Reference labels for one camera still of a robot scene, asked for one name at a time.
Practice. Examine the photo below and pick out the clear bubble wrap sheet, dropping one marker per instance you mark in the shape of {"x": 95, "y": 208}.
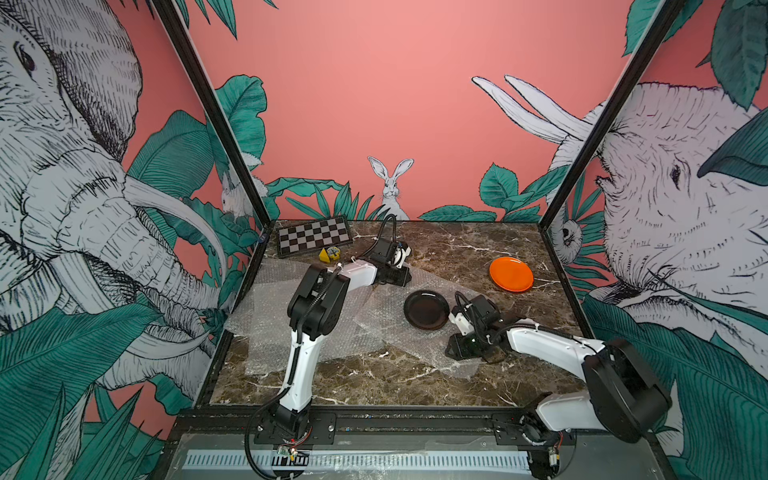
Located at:
{"x": 264, "y": 305}

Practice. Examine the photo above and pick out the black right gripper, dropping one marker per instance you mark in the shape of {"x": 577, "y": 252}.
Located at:
{"x": 458, "y": 349}

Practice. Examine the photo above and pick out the black frame post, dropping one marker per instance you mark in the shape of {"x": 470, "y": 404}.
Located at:
{"x": 172, "y": 22}
{"x": 653, "y": 36}

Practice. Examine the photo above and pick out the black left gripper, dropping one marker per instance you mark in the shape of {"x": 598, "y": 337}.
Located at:
{"x": 402, "y": 276}

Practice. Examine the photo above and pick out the black dinner plate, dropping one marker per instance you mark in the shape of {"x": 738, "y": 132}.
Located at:
{"x": 426, "y": 310}

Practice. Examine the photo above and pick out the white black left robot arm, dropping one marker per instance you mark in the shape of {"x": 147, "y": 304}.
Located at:
{"x": 316, "y": 307}

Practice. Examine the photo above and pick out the black right frame post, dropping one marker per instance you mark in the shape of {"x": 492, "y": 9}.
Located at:
{"x": 653, "y": 36}

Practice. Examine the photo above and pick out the pink bubble bundle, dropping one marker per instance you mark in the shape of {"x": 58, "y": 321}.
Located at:
{"x": 267, "y": 353}

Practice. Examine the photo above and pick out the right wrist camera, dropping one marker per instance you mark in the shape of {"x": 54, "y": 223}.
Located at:
{"x": 462, "y": 323}

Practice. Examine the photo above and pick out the black white chessboard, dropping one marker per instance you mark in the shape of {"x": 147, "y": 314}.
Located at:
{"x": 313, "y": 236}

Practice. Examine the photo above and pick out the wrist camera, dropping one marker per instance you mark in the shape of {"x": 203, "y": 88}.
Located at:
{"x": 462, "y": 323}
{"x": 401, "y": 253}

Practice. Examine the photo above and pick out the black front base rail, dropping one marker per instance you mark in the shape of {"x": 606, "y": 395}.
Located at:
{"x": 323, "y": 425}

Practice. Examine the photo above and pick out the bubble plate bundle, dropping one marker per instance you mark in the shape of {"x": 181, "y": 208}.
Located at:
{"x": 382, "y": 315}

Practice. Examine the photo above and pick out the white slotted cable duct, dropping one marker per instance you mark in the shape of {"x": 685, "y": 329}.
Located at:
{"x": 512, "y": 462}

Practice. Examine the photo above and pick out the small yellow toy block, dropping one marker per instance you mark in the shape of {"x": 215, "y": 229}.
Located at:
{"x": 330, "y": 255}

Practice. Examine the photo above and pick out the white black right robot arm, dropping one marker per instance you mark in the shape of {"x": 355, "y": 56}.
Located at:
{"x": 622, "y": 396}

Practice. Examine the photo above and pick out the black left frame post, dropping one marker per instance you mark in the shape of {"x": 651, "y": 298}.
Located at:
{"x": 172, "y": 22}

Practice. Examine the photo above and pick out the orange dinner plate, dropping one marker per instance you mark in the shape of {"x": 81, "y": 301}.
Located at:
{"x": 511, "y": 274}

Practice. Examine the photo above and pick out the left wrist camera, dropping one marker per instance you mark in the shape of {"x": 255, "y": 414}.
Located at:
{"x": 401, "y": 253}

